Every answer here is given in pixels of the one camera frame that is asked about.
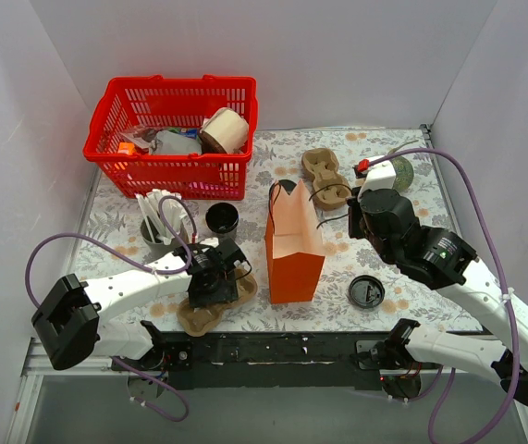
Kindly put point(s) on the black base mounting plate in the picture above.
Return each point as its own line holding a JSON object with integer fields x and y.
{"x": 264, "y": 360}

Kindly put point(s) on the brown cardboard cup carrier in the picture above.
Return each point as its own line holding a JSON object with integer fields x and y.
{"x": 330, "y": 188}

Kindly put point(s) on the floral table mat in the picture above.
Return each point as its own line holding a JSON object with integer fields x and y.
{"x": 277, "y": 155}

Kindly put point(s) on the orange snack box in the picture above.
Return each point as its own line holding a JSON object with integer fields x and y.
{"x": 127, "y": 148}

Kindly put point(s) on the red plastic shopping basket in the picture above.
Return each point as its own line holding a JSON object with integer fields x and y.
{"x": 193, "y": 137}

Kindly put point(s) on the black printed coffee cup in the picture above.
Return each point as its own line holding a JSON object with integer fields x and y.
{"x": 222, "y": 220}

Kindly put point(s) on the black coffee cup lid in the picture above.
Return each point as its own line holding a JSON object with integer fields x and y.
{"x": 366, "y": 292}

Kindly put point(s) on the green netted melon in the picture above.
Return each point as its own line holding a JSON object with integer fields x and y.
{"x": 404, "y": 173}

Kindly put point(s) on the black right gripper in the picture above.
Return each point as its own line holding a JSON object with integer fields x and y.
{"x": 356, "y": 218}

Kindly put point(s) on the grey tin straw holder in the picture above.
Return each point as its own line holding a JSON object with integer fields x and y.
{"x": 152, "y": 242}

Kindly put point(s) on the beige paper wrapped roll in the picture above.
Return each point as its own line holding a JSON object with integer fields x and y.
{"x": 225, "y": 132}

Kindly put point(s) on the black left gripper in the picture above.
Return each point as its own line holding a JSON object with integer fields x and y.
{"x": 214, "y": 292}

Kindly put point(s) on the grey wrapped package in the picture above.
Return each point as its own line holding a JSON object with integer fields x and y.
{"x": 167, "y": 142}

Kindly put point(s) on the orange paper bag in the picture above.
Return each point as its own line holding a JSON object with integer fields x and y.
{"x": 294, "y": 246}

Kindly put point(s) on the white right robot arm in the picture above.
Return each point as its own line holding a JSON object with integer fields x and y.
{"x": 502, "y": 360}

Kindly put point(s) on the aluminium frame rail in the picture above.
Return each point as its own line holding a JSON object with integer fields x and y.
{"x": 39, "y": 364}

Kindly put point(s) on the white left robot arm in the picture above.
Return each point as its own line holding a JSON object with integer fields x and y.
{"x": 78, "y": 319}

